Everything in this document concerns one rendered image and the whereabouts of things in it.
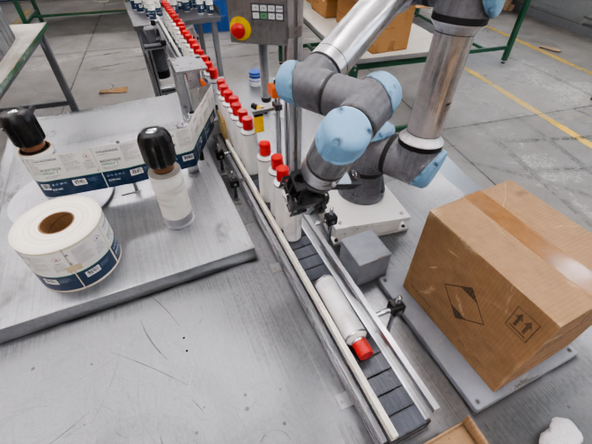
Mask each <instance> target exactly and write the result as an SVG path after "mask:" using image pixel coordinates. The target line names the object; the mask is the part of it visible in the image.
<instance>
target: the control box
mask: <svg viewBox="0 0 592 444"><path fill-rule="evenodd" d="M250 3H259V4H283V5H284V6H285V22H282V21H267V20H252V18H251V6H250ZM226 6H227V13H228V21H229V28H230V35H231V42H235V43H248V44H262V45H275V46H287V39H288V27H287V0H226ZM234 23H241V24H242V25H243V26H244V27H245V30H246V33H245V35H244V37H243V38H241V39H236V38H234V37H233V35H232V33H231V27H232V25H233V24H234Z"/></svg>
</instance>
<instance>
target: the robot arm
mask: <svg viewBox="0 0 592 444"><path fill-rule="evenodd" d="M505 2H506V0H359V1H358V2H357V3H356V4H355V5H354V6H353V7H352V8H351V10H350V11H349V12H348V13H347V14H346V15H345V16H344V17H343V18H342V20H341V21H340V22H339V23H338V24H337V25H336V26H335V27H334V28H333V30H332V31H331V32H330V33H329V34H328V35H327V36H326V37H325V38H324V40H323V41H322V42H321V43H320V44H319V45H318V46H317V47H316V48H315V50H314V51H313V52H312V53H311V54H310V55H309V56H308V57H307V58H306V59H305V61H304V62H301V61H299V60H296V61H294V60H289V61H286V62H284V63H283V64H282V65H281V66H280V68H279V70H278V72H277V76H276V84H275V85H276V90H277V95H278V97H279V98H280V99H281V100H284V101H285V102H287V103H289V104H292V105H294V106H295V107H302V108H304V109H306V110H309V111H312V112H315V113H317V114H319V115H324V116H326V117H325V118H324V119H323V120H322V122H321V123H320V125H319V127H318V129H317V131H316V134H315V137H314V140H313V142H312V144H311V146H310V148H309V150H308V151H307V155H306V157H305V158H304V160H303V162H302V164H301V169H299V170H295V171H291V173H290V175H287V176H284V177H282V180H281V182H280V184H279V186H278V188H279V189H280V188H283V187H284V191H285V194H289V195H287V196H286V199H285V202H286V203H287V205H286V207H287V209H288V211H289V212H291V214H290V217H293V216H297V215H301V214H306V215H312V214H316V215H320V214H323V213H324V212H325V210H326V209H327V205H326V204H328V202H329V191H330V190H336V189H337V191H338V194H339V195H340V196H341V197H342V198H343V199H344V200H346V201H348V202H350V203H353V204H359V205H371V204H377V203H379V202H380V201H381V200H382V198H383V197H384V193H385V182H384V175H383V174H385V175H388V176H390V177H393V178H395V179H398V180H399V181H403V182H405V183H408V184H409V185H412V186H415V187H417V188H420V189H423V188H425V187H427V186H428V185H429V184H430V182H431V181H432V180H433V178H434V177H435V175H436V174H437V173H438V171H439V170H440V168H441V166H442V164H443V162H444V160H445V158H446V157H447V154H448V153H447V152H446V151H445V150H442V147H443V145H444V140H443V138H442V137H441V135H440V134H441V132H442V129H443V126H444V123H445V121H446V119H447V116H448V111H449V109H450V106H451V103H452V101H453V98H454V96H455V91H456V88H457V86H458V84H459V81H460V78H461V75H462V73H463V69H464V66H465V64H466V61H467V58H468V56H469V53H470V49H471V46H472V43H473V41H474V39H475V36H476V34H477V33H478V32H479V31H481V30H482V29H484V28H485V27H486V26H487V24H488V21H489V19H493V18H496V17H498V16H499V14H500V12H501V10H502V8H503V6H504V3H505ZM411 5H424V6H428V7H433V12H432V16H431V21H432V22H433V24H434V27H435V30H434V33H433V38H432V42H431V46H430V48H429V52H428V55H427V58H426V61H425V67H424V70H423V74H422V77H421V80H420V83H419V87H418V92H417V95H416V99H415V102H414V105H413V109H412V111H411V117H410V120H409V123H408V127H407V128H406V129H403V130H402V131H401V132H400V134H399V135H398V134H396V133H395V131H396V130H395V126H394V125H392V123H390V122H387V121H388V120H389V119H390V118H391V117H392V115H393V113H394V111H395V110H396V108H397V107H398V105H399V104H400V102H401V100H402V97H403V95H402V88H401V86H400V84H399V82H398V81H397V79H396V78H395V77H394V76H392V75H391V74H389V73H388V72H386V71H382V70H378V71H374V72H372V73H370V74H369V75H368V76H365V77H364V78H363V80H361V79H357V78H353V77H349V76H346V74H347V73H348V72H349V71H350V70H351V68H352V67H353V66H354V65H355V64H356V62H357V61H358V60H359V59H360V57H361V56H363V55H364V54H365V52H366V51H367V50H368V49H369V47H370V46H371V45H372V44H373V43H374V41H375V40H376V39H377V38H378V37H379V35H380V34H381V33H382V32H383V30H384V29H385V28H386V27H387V26H388V24H389V23H390V22H391V21H392V20H393V18H394V17H395V16H396V15H397V14H400V13H403V12H405V11H406V10H408V9H409V7H410V6H411ZM286 180H287V181H286ZM283 182H284V183H285V184H282V183H283Z"/></svg>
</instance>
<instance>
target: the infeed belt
mask: <svg viewBox="0 0 592 444"><path fill-rule="evenodd" d="M250 178H251V180H252V182H253V183H254V184H255V187H256V188H257V190H258V192H259V193H260V187H259V178H258V175H256V176H250ZM245 182H246V184H247V185H248V183H247V181H245ZM248 188H249V190H250V192H251V194H252V195H253V197H254V199H255V201H256V202H257V204H258V206H259V208H260V210H261V211H262V213H263V215H264V217H265V219H266V220H267V222H268V224H269V226H270V228H271V230H272V232H273V233H274V235H275V237H276V238H277V241H278V243H279V245H280V246H281V248H282V249H283V251H284V253H285V255H286V257H287V259H288V261H289V263H290V264H291V266H292V268H293V270H294V271H295V273H296V275H297V277H298V279H299V281H300V282H301V284H302V286H303V288H304V289H305V291H306V293H307V296H308V298H309V299H310V300H311V302H312V304H313V306H314V308H315V310H316V312H317V314H318V315H319V316H320V318H321V320H322V323H323V324H324V326H325V328H326V330H327V331H328V332H329V335H330V337H331V339H332V341H333V342H334V344H335V346H336V348H337V349H338V351H339V353H340V355H341V357H342V359H343V360H344V363H345V364H346V366H347V367H348V369H349V371H350V373H351V375H352V377H353V379H354V380H355V382H356V384H357V385H358V387H359V390H360V392H361V393H362V395H363V397H364V398H365V400H366V402H367V404H368V406H369V408H370V410H371V411H372V413H373V415H374V417H375V419H376V420H377V422H378V424H379V426H380V428H381V429H382V431H383V433H384V435H385V436H386V438H387V441H388V442H389V443H391V442H393V441H395V440H398V439H399V438H401V437H403V436H404V435H406V434H407V433H410V432H412V431H414V430H415V429H417V428H419V427H421V426H422V425H424V424H426V421H425V419H424V418H423V416H422V414H421V413H420V411H419V410H418V408H417V406H416V404H414V402H413V401H412V399H411V397H410V396H409V394H408V392H407V391H406V389H405V388H404V386H402V385H403V384H402V383H401V382H400V380H399V379H398V377H397V376H396V374H395V372H394V370H393V369H392V368H391V366H390V364H389V363H388V361H387V360H386V358H385V357H384V355H383V354H382V352H381V350H380V348H379V347H378V345H377V344H376V342H375V341H374V340H373V338H372V337H371V335H370V333H369V332H368V330H367V329H366V327H365V325H364V323H362V321H361V320H360V318H359V316H358V314H357V313H356V311H355V310H354V308H353V307H352V305H351V303H350V301H349V300H348V299H347V298H346V299H347V300H348V301H349V303H350V305H351V307H352V309H353V310H354V312H355V314H356V315H357V317H358V318H359V320H360V322H361V323H362V325H363V326H364V328H365V330H366V340H367V342H368V343H369V344H370V346H371V348H372V350H373V351H374V354H373V355H372V356H371V357H370V358H368V359H365V360H360V359H359V357H358V355H357V353H356V352H355V351H354V349H353V347H352V345H347V346H348V348H349V350H350V351H351V354H352V356H353V357H354V358H355V360H356V361H357V363H358V365H359V367H360V369H361V371H362V373H363V374H364V375H365V377H366V379H367V381H368V383H369V385H370V386H371V388H372V390H373V391H374V393H375V395H376V396H377V398H378V400H379V402H380V403H381V406H382V408H383V409H384V410H385V412H386V414H387V415H388V418H389V419H390V421H391V423H392V425H393V426H394V428H395V429H396V431H397V433H398V437H397V438H396V439H395V440H392V441H391V440H390V438H389V436H388V434H387V433H386V431H385V429H384V427H383V425H382V424H381V421H380V420H379V418H378V417H377V415H376V413H375V411H374V409H373V407H372V405H371V404H370V403H369V401H368V399H367V397H366V395H365V393H364V391H363V389H362V388H361V387H360V385H359V382H358V380H357V379H356V377H355V375H354V373H353V371H352V370H351V368H350V366H349V364H348V363H347V361H346V359H345V357H344V355H343V353H342V352H341V350H340V348H339V347H338V345H337V342H336V340H335V339H334V337H333V336H332V334H331V332H330V331H329V328H328V326H327V324H326V323H325V321H324V320H323V318H322V316H321V314H320V312H319V310H318V309H317V307H316V305H315V303H314V302H313V300H312V298H311V296H310V294H309V293H308V291H307V288H306V287H305V286H304V284H303V282H302V280H301V278H300V276H299V274H298V272H297V271H296V270H295V268H294V266H293V264H292V262H291V260H290V258H289V256H288V254H287V253H286V252H285V249H284V247H283V246H282V244H281V242H280V240H279V238H278V237H277V235H276V233H275V231H274V230H273V228H272V226H271V224H270V222H269V220H268V219H267V217H266V216H265V214H264V212H263V209H262V208H261V206H260V204H259V203H258V201H257V200H256V198H255V195H254V193H253V192H252V190H251V188H250V187H249V185H248ZM287 242H288V241H287ZM288 244H289V246H290V247H291V249H292V251H293V253H294V254H295V256H296V257H297V259H298V261H299V263H300V265H301V267H302V269H303V270H304V271H305V273H306V275H307V277H308V279H309V280H310V282H311V284H312V286H313V287H314V289H315V291H316V292H317V290H316V288H315V282H316V281H317V280H318V279H319V278H321V277H322V276H325V275H332V274H331V273H330V271H329V269H328V267H327V266H326V264H325V263H324V261H323V260H322V258H321V257H320V255H319V254H318V252H317V251H316V249H315V247H314V245H313V244H312V242H311V241H310V239H309V238H308V237H307V235H306V233H305V232H304V230H303V229H302V227H301V239H300V240H299V241H297V242H288ZM317 294H318V296H319V298H320V299H321V301H322V298H321V296H320V294H319V293H318V292H317ZM322 304H323V305H324V306H325V304H324V302H323V301H322ZM325 308H326V306H325ZM326 309H327V308H326ZM327 311H328V309H327ZM328 313H329V311H328ZM329 315H330V313H329ZM330 317H331V315H330ZM331 319H332V317H331ZM332 321H333V319H332ZM370 337H371V338H370ZM380 352H381V353H380ZM390 368H391V369H390ZM400 386H402V387H400ZM412 404H413V405H412Z"/></svg>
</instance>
